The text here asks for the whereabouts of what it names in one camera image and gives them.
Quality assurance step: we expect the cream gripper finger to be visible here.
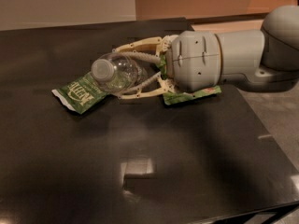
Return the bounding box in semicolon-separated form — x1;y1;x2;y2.
112;35;178;63
116;72;175;100

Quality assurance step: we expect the clear plastic water bottle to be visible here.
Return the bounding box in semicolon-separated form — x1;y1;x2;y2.
91;53;148;93

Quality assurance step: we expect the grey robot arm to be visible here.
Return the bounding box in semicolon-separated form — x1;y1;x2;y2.
114;6;299;99

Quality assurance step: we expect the green Dang snack bag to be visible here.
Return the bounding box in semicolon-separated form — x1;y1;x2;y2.
157;54;221;105

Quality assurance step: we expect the green Kettle chips bag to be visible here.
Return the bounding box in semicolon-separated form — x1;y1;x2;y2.
51;73;107;115

